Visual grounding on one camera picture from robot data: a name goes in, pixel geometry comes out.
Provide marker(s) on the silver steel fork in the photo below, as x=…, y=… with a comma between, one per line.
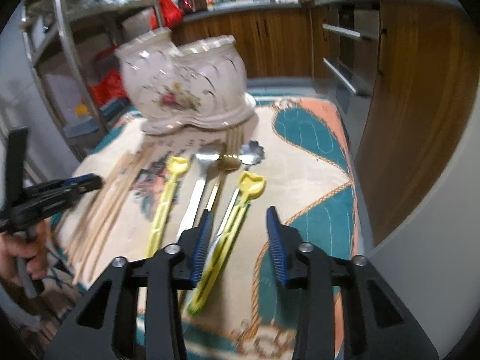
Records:
x=205, y=157

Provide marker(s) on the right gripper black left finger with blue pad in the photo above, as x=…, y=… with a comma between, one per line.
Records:
x=103, y=324

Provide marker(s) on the steel oven with handles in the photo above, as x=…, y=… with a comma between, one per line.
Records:
x=353, y=33

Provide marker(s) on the wooden kitchen cabinets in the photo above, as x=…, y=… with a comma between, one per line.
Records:
x=272, y=42

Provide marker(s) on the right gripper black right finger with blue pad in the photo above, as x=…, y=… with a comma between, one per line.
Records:
x=376, y=323

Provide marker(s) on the white floral ceramic utensil holder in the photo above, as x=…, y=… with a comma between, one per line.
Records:
x=201, y=84

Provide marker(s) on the bundle of wooden chopsticks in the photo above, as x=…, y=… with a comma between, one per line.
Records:
x=103, y=207

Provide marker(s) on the red plastic bag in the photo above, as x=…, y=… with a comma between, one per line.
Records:
x=171, y=14

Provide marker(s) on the printed quilted table cloth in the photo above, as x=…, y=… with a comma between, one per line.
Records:
x=299, y=162

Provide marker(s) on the person's left hand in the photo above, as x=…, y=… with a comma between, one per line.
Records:
x=34, y=251

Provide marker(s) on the metal shelving rack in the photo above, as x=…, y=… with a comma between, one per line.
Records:
x=68, y=44

